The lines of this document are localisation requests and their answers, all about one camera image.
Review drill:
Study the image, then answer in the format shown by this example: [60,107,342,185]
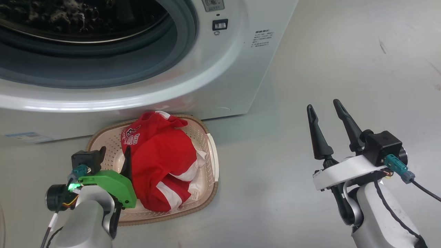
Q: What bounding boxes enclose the cream perforated laundry basket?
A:
[85,114,220,226]

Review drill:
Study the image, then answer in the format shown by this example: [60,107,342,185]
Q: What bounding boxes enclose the warning label sticker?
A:
[202,0,225,12]

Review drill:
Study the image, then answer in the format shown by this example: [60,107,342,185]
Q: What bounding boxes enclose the red basketball jersey clothing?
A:
[120,111,209,213]

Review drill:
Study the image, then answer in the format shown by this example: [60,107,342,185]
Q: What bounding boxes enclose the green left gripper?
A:
[78,146,137,209]

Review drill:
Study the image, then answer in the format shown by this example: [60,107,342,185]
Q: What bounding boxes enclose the thin black cable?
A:
[410,179,441,203]

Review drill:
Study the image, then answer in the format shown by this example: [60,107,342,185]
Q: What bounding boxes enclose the teal cable connector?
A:
[384,154,416,184]
[67,164,91,183]

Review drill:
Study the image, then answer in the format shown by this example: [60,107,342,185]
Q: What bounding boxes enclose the white front-load washing machine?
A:
[0,0,299,144]

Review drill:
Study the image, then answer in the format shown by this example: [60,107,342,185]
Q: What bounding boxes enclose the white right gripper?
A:
[307,99,387,191]

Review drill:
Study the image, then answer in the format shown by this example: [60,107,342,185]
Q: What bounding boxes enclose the blue energy label sticker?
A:
[5,132,54,144]

